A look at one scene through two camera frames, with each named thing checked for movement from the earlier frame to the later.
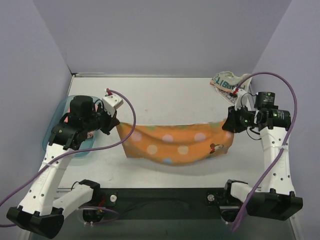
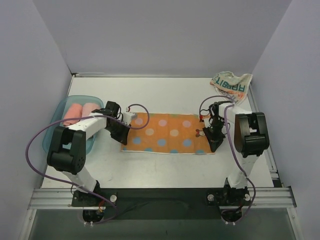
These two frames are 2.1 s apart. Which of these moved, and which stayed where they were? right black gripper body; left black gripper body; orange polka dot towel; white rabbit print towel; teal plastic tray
Moved: orange polka dot towel; right black gripper body; left black gripper body
Stayed: white rabbit print towel; teal plastic tray
